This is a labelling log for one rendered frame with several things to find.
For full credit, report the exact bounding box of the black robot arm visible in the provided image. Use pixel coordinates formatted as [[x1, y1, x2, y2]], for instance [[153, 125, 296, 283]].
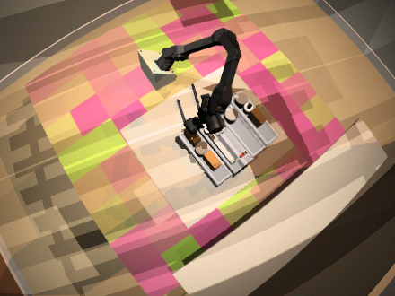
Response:
[[154, 28, 241, 134]]

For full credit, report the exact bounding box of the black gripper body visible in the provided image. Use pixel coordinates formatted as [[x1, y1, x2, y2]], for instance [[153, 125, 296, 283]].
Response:
[[183, 108, 206, 135]]

